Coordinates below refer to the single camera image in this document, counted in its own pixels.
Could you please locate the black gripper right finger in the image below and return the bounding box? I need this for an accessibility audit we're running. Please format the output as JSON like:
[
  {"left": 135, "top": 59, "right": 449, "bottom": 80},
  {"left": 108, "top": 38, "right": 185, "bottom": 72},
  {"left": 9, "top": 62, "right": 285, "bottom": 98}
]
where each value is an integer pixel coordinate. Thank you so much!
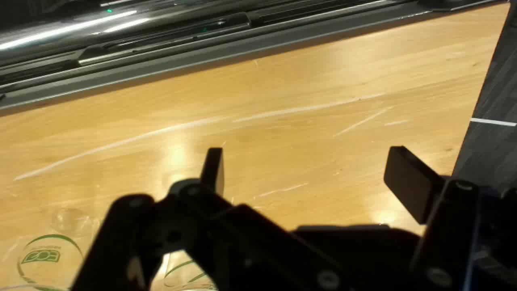
[{"left": 382, "top": 143, "right": 517, "bottom": 291}]

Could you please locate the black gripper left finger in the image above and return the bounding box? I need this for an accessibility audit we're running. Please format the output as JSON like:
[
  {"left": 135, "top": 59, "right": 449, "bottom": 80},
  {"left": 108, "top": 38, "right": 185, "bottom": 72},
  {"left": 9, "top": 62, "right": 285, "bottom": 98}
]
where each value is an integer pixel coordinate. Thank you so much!
[{"left": 69, "top": 146, "right": 345, "bottom": 291}]

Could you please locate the silver metal cart rail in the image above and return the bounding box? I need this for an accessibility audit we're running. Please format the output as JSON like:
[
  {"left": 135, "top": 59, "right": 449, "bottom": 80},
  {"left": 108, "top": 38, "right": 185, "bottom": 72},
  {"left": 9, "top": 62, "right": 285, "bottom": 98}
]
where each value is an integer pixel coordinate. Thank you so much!
[{"left": 0, "top": 0, "right": 507, "bottom": 112}]

